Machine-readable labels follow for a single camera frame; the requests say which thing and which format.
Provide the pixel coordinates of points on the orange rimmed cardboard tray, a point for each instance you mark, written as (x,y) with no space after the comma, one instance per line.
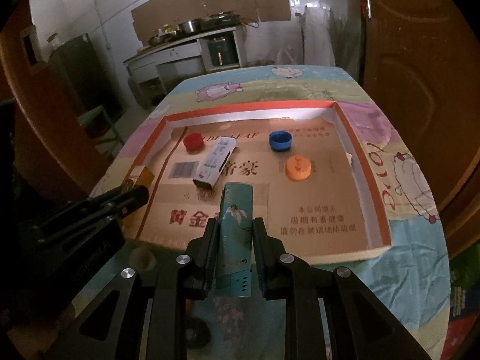
(336,215)

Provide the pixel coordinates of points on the gold rectangular box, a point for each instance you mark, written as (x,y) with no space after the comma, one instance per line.
(140,175)

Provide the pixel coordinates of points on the red bottle cap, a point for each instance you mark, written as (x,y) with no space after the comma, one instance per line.
(193,142)

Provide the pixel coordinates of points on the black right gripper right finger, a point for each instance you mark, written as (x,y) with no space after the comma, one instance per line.
(272,262)

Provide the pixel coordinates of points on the brown wooden door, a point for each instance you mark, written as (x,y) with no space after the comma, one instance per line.
(422,70)

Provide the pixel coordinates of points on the teal floral box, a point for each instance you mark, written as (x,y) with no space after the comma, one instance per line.
(233,266)

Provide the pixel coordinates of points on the black bottle cap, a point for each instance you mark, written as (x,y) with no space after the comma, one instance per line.
(198,334)

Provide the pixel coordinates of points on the colourful cartoon sheep tablecloth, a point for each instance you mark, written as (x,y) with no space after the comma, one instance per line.
(412,277)

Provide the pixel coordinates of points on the white hello kitty box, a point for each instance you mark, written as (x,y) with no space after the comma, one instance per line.
(213,165)

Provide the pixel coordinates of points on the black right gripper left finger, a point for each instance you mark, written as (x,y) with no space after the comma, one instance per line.
(203,253)

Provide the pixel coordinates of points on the cardboard sheet on wall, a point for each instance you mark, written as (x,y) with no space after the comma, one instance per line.
(153,15)

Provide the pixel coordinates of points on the grey kitchen counter cabinet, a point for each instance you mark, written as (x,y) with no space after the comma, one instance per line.
(156,71)

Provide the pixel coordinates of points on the black induction stove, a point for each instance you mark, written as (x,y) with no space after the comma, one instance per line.
(221,20)

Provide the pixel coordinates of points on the brown wooden door frame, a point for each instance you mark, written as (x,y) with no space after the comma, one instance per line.
(45,106)

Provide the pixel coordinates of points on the green metal stool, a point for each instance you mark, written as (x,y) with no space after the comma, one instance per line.
(100,128)

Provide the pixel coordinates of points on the blue bottle cap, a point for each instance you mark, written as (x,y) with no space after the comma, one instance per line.
(280,140)

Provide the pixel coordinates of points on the white bottle cap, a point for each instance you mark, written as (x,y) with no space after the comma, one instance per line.
(142,259)

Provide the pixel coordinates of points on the plain orange bottle cap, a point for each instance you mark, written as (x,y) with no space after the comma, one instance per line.
(298,168)

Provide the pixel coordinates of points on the steel cooking pot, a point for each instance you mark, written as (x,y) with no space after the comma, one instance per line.
(192,26)

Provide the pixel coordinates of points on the dark green air fryer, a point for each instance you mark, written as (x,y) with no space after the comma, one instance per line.
(222,51)

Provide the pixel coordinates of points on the green printed carton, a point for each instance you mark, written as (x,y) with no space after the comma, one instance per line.
(464,273)

